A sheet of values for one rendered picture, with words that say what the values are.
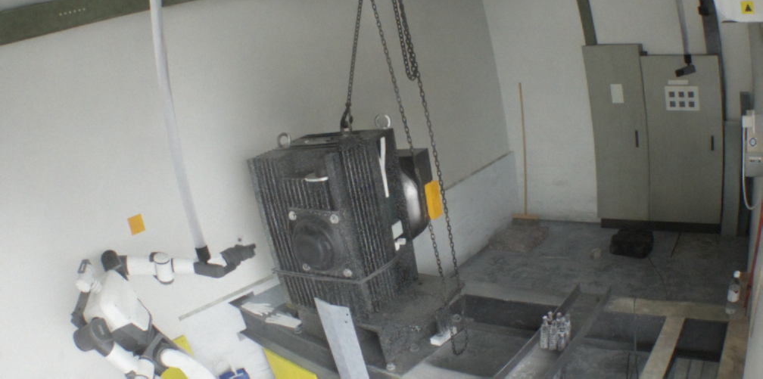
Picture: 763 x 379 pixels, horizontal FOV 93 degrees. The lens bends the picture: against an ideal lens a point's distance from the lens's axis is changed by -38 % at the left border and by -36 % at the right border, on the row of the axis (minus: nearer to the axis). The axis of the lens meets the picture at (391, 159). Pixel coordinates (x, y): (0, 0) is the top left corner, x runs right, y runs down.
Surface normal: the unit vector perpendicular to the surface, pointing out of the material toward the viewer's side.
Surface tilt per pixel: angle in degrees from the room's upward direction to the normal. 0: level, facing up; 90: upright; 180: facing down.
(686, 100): 90
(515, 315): 90
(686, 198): 90
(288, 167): 90
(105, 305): 56
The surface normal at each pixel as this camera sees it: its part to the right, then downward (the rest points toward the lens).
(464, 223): 0.74, 0.02
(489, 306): -0.66, 0.28
